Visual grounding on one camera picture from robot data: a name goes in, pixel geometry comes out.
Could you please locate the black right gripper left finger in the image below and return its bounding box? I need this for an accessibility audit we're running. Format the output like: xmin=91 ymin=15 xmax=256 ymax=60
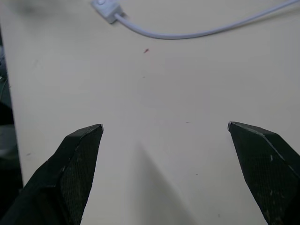
xmin=0 ymin=124 xmax=104 ymax=225

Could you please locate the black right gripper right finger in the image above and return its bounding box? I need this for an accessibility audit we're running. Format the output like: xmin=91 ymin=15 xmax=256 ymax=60
xmin=227 ymin=121 xmax=300 ymax=225

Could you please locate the white cable with plug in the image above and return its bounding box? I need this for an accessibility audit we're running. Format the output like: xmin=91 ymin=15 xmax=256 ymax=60
xmin=114 ymin=0 xmax=300 ymax=40

